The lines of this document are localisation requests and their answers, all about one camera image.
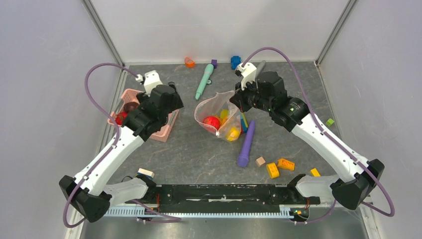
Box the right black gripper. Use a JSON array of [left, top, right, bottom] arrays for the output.
[[230, 77, 273, 113]]

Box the dark red mangosteen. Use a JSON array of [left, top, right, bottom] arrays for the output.
[[123, 102, 139, 113]]

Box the yellow starfruit toy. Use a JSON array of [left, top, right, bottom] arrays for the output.
[[219, 109, 228, 120]]

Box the yellow pear toy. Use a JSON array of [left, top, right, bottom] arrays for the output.
[[225, 127, 241, 141]]

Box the orange wrinkled fruit toy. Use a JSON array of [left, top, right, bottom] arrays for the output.
[[216, 116, 228, 127]]

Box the clear zip top bag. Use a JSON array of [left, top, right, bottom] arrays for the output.
[[194, 91, 241, 141]]

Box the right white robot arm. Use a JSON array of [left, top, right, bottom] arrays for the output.
[[230, 72, 385, 210]]

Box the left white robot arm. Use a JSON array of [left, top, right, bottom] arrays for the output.
[[59, 82, 183, 228]]

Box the pink plastic basket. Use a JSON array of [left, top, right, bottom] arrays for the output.
[[110, 89, 179, 142]]

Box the multicolour brick stack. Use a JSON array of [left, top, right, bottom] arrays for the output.
[[240, 113, 248, 133]]

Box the blue toy car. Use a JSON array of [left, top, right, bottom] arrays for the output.
[[230, 56, 242, 70]]

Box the orange semicircle block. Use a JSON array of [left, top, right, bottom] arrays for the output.
[[184, 57, 196, 68]]

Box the purple cube block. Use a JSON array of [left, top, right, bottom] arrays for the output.
[[211, 59, 217, 69]]

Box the mint green toy microphone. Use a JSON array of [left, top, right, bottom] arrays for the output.
[[195, 64, 214, 100]]

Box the lime green cube block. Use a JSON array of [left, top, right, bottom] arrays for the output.
[[325, 118, 335, 126]]

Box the tan wooden cube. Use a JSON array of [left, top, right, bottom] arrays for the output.
[[255, 157, 266, 167]]

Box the orange toy brick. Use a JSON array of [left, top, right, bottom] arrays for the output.
[[277, 158, 295, 171]]

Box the purple toy microphone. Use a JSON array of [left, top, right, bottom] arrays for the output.
[[237, 120, 256, 167]]

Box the yellow toy brick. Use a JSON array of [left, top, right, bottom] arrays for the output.
[[266, 163, 280, 179]]

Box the yellow flat block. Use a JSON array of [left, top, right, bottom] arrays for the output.
[[310, 168, 321, 177]]

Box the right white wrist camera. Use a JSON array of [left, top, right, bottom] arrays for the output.
[[235, 62, 257, 90]]

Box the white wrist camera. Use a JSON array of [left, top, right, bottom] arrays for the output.
[[135, 70, 163, 96], [235, 62, 257, 90]]

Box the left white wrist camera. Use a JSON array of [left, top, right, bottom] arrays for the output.
[[135, 70, 163, 96]]

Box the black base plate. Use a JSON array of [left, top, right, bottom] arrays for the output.
[[139, 184, 321, 213]]

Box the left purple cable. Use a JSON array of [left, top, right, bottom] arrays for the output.
[[62, 62, 183, 229]]

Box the purple cable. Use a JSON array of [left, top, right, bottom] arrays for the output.
[[62, 62, 183, 229], [240, 46, 396, 225]]

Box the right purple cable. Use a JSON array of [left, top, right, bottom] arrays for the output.
[[240, 46, 396, 225]]

